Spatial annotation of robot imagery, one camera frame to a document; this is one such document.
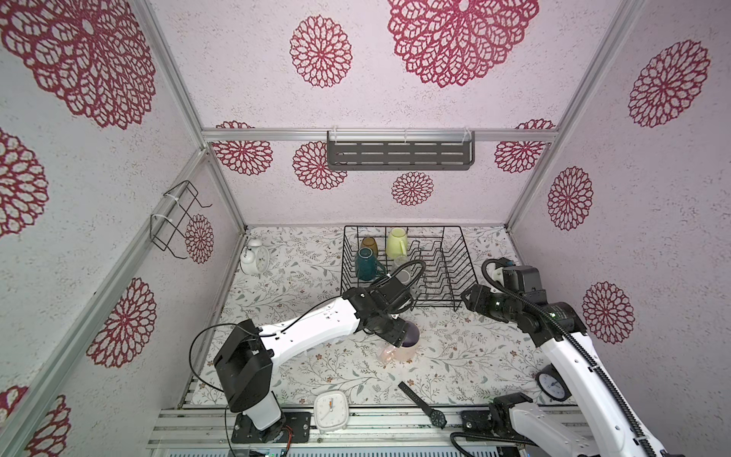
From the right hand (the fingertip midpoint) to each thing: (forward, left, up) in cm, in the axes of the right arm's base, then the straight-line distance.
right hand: (467, 294), depth 75 cm
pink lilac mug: (-11, +15, -11) cm, 21 cm away
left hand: (-7, +19, -9) cm, 23 cm away
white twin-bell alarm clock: (+19, +66, -10) cm, 69 cm away
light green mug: (+28, +17, -12) cm, 35 cm away
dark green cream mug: (+18, +28, -13) cm, 35 cm away
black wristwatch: (-25, +8, -21) cm, 34 cm away
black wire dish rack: (+24, -3, -21) cm, 32 cm away
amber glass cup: (+28, +27, -11) cm, 40 cm away
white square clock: (-25, +36, -18) cm, 47 cm away
